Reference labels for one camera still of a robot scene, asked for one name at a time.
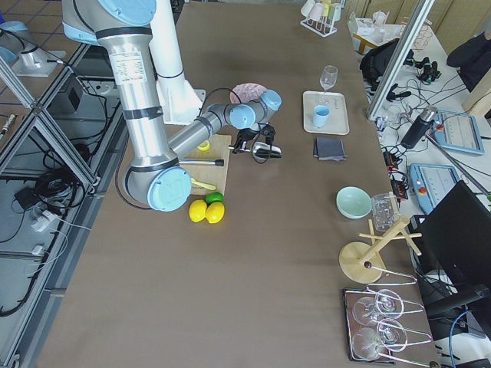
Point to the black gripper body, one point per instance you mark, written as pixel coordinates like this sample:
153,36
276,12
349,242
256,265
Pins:
245,136

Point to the silver metal ice scoop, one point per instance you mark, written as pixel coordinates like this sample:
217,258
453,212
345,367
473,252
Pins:
260,151

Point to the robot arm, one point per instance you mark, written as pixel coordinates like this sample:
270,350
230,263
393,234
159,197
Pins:
159,105

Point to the pile of clear ice cubes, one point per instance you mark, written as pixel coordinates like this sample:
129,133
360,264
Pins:
249,90

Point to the light blue cup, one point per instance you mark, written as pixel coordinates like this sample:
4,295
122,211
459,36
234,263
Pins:
320,116

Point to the half lemon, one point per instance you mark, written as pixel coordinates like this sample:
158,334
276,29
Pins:
204,146

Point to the wooden cutting board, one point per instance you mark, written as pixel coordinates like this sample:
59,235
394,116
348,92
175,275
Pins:
214,170

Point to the pink bowl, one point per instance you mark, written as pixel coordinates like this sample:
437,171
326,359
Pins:
247,91

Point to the yellow plastic knife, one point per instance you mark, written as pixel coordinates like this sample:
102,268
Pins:
204,185

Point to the green lime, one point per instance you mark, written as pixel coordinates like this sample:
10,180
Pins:
214,197

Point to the whole yellow lemon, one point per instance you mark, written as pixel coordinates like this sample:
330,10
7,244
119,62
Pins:
215,212

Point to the grey folded cloth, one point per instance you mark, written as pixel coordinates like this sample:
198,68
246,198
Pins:
326,148

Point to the cream serving tray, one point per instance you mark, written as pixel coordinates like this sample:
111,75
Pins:
337,123

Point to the clear wine glass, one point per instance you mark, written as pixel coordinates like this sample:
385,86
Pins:
327,80

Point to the green ceramic bowl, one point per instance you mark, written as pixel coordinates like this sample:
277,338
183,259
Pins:
353,202

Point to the clear glass jar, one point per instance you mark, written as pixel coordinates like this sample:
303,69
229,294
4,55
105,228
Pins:
384,211

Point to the wooden mug tree stand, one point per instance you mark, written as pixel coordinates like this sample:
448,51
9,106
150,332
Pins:
362,262

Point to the black water bottle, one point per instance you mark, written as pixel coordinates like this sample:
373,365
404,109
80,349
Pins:
419,127

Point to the blue teach pendant tablet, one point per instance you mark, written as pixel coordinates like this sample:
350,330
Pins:
458,131

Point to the black monitor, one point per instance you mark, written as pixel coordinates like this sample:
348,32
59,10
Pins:
456,245

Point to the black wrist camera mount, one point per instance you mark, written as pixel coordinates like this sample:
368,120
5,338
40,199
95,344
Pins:
268,133

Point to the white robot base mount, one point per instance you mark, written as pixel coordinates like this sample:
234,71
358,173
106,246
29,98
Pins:
177,97

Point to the white wire cup rack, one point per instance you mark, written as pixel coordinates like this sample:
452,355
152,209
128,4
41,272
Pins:
321,16

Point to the wine glass on frame tray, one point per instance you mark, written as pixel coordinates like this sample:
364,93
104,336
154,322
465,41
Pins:
378,305

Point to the aluminium frame post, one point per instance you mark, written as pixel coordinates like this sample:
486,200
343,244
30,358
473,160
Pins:
395,63

